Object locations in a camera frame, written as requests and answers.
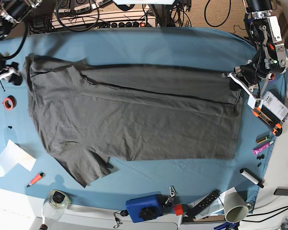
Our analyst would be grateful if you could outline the silver carabiner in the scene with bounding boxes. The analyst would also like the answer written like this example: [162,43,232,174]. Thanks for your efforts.
[169,186,176,197]

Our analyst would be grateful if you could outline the orange marker pen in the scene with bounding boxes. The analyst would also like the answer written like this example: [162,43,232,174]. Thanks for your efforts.
[26,172,44,187]

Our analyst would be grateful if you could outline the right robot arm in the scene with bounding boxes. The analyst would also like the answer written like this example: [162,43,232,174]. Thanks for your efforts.
[0,0,42,86]

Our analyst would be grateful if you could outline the purple tape roll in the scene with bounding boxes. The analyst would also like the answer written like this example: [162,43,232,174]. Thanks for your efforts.
[268,73,276,82]

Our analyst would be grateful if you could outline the paper sheets under remote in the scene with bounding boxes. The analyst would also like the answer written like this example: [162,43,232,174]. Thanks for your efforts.
[188,187,237,220]

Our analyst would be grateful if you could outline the purple white glue tube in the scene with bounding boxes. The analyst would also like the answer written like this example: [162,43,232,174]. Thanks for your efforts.
[252,141,274,156]

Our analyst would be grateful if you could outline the black power adapter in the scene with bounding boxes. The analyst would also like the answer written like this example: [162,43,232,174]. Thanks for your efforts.
[274,188,288,196]

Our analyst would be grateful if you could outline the red tape roll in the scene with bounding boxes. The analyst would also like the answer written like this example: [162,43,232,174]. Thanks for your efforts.
[2,95,16,111]

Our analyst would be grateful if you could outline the blue table cloth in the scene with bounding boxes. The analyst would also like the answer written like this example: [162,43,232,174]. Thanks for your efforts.
[0,27,272,210]

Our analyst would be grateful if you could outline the blue box with knob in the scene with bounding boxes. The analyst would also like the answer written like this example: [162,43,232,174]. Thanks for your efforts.
[125,195,164,223]

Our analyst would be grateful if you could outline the small black screws cluster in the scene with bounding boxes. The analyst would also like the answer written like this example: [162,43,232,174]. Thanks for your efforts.
[257,154,265,167]

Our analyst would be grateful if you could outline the white marker black cap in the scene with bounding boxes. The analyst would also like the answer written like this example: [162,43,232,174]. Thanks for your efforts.
[240,169,264,188]

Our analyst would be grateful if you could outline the black lanyard clip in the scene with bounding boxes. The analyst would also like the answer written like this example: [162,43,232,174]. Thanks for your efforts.
[113,210,129,229]

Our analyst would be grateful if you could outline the black remote control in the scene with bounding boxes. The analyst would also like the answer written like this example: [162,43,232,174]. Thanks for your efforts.
[186,190,220,218]

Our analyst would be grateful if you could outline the grey-green mug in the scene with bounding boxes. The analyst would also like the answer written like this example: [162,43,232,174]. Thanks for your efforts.
[224,192,253,223]

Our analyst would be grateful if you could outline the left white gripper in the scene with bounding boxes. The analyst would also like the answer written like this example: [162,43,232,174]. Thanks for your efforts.
[221,67,269,108]

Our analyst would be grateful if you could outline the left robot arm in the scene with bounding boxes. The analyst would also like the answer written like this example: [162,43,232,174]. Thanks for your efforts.
[222,0,288,109]

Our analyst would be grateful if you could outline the dark grey T-shirt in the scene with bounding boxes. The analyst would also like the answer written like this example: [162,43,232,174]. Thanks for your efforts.
[22,54,243,187]

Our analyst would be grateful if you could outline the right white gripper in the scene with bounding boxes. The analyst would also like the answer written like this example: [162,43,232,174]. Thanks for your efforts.
[0,62,22,86]

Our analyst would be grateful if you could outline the orange black utility knife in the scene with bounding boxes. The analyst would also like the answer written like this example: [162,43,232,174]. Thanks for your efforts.
[252,107,282,137]

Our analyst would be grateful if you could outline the clear glass bottle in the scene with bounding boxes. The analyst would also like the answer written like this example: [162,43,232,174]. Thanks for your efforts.
[39,190,70,230]

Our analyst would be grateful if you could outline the red cube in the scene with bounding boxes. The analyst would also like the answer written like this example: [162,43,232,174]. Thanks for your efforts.
[174,204,184,216]

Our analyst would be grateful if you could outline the black power strip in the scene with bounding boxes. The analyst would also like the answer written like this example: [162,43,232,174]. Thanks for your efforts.
[107,20,156,28]

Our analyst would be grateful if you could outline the white electronic device box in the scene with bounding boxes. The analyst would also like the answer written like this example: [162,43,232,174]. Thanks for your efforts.
[263,91,288,122]

